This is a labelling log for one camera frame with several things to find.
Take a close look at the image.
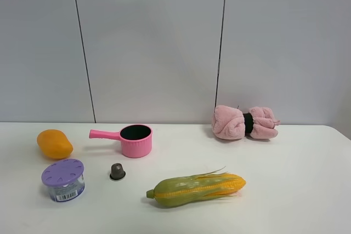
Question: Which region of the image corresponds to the orange mango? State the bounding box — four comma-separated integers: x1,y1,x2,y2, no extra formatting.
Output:
37,129,73,159

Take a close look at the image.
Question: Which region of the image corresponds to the pink toy saucepan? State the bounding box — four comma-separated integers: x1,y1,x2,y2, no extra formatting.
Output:
89,124,152,158

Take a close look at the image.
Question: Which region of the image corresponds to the pink rolled towel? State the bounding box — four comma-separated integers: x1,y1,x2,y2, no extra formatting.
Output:
212,105,280,140

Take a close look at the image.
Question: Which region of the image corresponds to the toy corn cob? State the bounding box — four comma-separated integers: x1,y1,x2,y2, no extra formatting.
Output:
146,170,246,207

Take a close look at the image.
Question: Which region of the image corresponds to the grey coffee capsule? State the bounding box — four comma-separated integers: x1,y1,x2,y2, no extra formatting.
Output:
109,163,126,181

